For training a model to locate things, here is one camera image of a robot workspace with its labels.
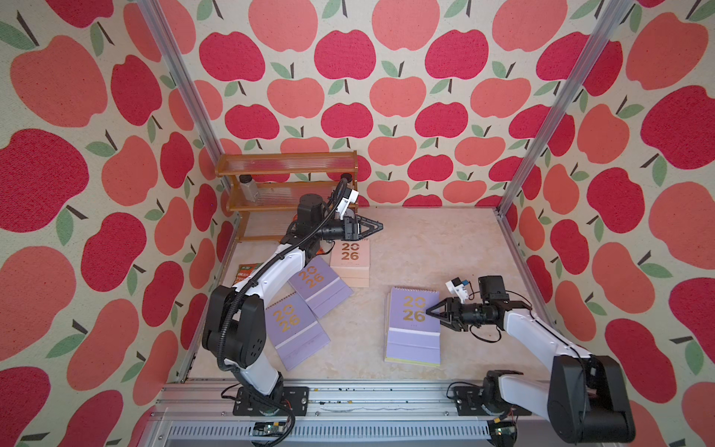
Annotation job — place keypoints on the pink calendar near shelf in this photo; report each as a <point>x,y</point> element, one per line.
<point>351,262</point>

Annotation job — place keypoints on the aluminium frame post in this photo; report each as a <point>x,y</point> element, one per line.
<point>612,16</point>
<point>161,31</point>

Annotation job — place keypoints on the front aluminium rail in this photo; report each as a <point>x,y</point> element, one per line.
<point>201,412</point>

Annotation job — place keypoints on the right glass spice jar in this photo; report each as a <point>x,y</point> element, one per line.
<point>347,178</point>

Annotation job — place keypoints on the right aluminium frame post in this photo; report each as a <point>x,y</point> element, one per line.
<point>612,16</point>

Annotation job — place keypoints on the purple calendar back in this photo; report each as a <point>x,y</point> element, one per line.
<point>409,332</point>

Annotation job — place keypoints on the yellow-green calendar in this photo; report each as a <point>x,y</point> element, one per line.
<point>416,363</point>

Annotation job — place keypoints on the green snack bag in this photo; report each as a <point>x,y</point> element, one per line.
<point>245,271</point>

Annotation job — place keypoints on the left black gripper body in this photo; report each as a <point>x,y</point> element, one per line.
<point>335,230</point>

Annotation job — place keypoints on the left aluminium frame post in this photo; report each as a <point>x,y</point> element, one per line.
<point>161,31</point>

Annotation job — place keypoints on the left glass spice jar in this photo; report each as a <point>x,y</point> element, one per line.
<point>249,188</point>

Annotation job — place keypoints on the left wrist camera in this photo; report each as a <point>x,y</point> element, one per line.
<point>347,197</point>

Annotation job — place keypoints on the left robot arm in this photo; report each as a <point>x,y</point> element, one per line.
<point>235,326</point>

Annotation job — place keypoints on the purple calendar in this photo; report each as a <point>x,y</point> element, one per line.
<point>320,286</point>
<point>409,332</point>
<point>294,331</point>

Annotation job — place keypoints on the glass spice jar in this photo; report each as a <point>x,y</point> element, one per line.
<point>347,178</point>
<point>249,188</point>

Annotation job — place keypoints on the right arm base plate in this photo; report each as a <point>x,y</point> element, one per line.
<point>474,401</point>

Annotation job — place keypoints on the wooden three-tier shelf rack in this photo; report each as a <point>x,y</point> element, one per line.
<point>282,180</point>

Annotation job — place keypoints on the purple calendar front left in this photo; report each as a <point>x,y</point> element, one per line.
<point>294,331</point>

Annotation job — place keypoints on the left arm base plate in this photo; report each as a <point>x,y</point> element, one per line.
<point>280,403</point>

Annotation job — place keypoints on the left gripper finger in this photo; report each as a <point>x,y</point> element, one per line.
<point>369,230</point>
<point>369,223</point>

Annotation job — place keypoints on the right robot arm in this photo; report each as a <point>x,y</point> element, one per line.
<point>585,399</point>

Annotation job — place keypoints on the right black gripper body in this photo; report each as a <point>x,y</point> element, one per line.
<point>472,314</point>

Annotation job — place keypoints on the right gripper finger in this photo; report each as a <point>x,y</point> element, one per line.
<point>446,319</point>
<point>444,306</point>

